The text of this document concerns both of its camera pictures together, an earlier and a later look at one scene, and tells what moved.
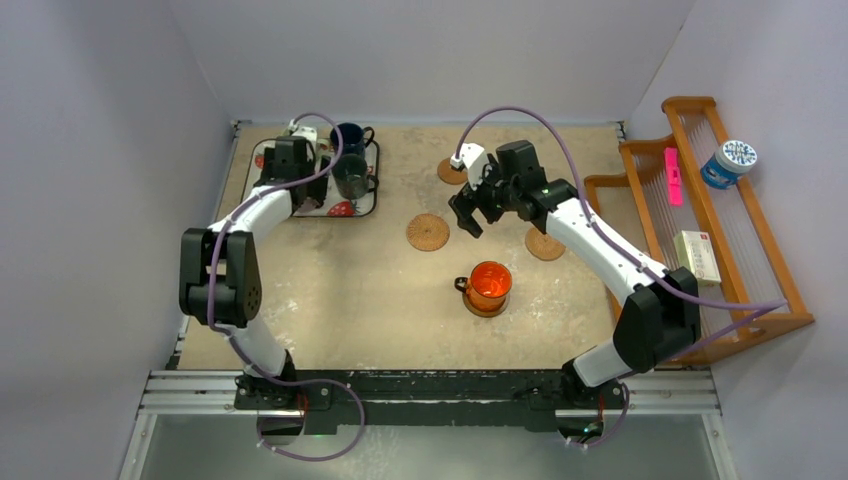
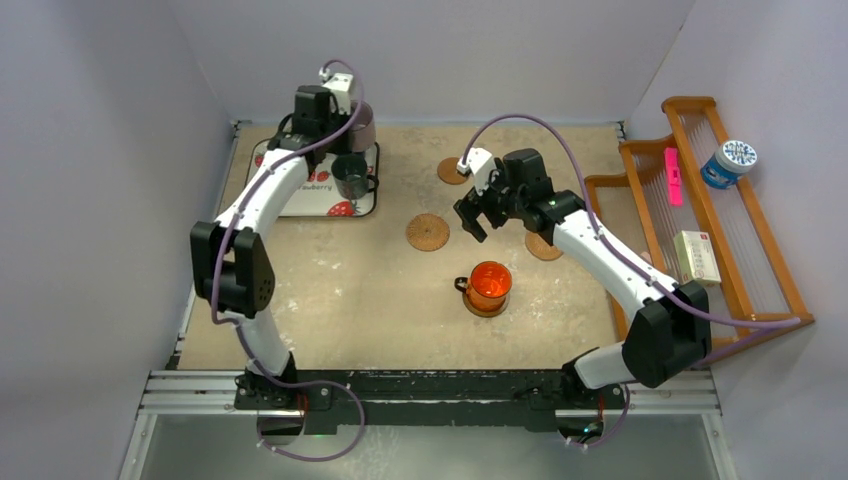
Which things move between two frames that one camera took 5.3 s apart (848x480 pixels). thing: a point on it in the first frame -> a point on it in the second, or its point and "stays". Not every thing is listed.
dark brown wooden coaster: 486,314 stays
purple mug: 308,206 -> 363,134
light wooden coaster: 449,175 stays
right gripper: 494,173 stays
